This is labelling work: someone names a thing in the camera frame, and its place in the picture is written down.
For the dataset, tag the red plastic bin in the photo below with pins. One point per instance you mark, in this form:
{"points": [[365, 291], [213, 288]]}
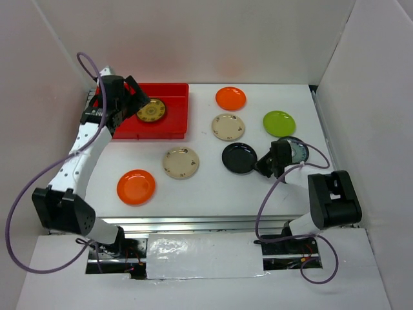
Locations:
{"points": [[173, 125]]}

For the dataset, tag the white foil cover plate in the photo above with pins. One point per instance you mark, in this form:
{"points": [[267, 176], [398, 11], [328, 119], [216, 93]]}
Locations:
{"points": [[203, 255]]}

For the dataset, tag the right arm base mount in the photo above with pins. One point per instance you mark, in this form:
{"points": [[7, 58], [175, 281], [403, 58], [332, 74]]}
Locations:
{"points": [[289, 254]]}

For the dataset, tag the green plate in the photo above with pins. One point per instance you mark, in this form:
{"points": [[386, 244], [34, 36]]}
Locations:
{"points": [[278, 123]]}

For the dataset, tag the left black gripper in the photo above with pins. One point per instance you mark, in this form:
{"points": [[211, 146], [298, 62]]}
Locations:
{"points": [[136, 101]]}

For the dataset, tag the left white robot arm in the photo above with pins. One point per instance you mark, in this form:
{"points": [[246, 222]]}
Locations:
{"points": [[61, 206]]}

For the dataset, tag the cream floral plate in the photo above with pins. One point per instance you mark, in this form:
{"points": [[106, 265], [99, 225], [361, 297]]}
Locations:
{"points": [[228, 127], [180, 162]]}

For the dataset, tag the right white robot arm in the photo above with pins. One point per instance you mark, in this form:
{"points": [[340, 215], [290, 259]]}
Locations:
{"points": [[333, 201]]}

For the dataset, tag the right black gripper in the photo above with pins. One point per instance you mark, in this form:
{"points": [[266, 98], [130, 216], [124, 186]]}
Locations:
{"points": [[260, 165]]}

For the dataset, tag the orange plate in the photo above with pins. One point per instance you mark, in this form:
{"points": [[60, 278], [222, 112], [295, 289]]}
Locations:
{"points": [[136, 187], [230, 98]]}

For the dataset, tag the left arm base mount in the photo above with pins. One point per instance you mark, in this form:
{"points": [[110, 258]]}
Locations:
{"points": [[129, 260]]}

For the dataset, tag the orange plate far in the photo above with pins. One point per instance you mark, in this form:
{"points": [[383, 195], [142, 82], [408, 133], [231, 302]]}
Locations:
{"points": [[230, 98]]}

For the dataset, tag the yellow patterned plate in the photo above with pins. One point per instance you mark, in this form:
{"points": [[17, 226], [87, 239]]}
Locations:
{"points": [[154, 111]]}

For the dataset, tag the blue white patterned plate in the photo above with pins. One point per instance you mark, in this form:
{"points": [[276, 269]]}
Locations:
{"points": [[299, 150]]}

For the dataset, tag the orange plate near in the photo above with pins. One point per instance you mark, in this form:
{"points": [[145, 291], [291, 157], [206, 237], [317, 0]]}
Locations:
{"points": [[136, 187]]}

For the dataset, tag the black plate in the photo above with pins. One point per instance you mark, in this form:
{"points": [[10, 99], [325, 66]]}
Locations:
{"points": [[239, 158]]}

